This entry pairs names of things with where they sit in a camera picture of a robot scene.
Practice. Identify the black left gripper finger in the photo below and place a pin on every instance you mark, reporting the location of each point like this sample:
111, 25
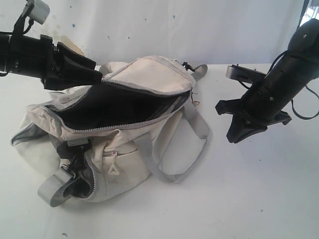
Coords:
76, 57
69, 78

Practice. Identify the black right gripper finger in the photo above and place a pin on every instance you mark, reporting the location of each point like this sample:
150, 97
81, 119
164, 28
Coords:
241, 129
233, 107

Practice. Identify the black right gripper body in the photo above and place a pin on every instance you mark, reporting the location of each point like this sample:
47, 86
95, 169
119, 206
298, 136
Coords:
284, 81

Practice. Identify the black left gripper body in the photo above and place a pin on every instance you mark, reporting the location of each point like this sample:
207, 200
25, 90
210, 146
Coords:
27, 56

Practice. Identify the white canvas duffel bag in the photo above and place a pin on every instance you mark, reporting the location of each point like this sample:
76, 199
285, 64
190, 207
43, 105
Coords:
96, 142

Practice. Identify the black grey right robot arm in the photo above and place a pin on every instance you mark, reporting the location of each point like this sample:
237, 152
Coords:
304, 41

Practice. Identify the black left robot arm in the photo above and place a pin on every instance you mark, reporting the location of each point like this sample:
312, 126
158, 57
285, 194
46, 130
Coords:
57, 66

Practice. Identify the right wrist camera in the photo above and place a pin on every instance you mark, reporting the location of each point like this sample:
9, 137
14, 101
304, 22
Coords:
245, 75

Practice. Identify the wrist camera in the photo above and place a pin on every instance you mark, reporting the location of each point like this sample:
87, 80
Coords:
37, 10
245, 75

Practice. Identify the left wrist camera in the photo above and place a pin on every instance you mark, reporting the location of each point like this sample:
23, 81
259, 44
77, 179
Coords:
37, 10

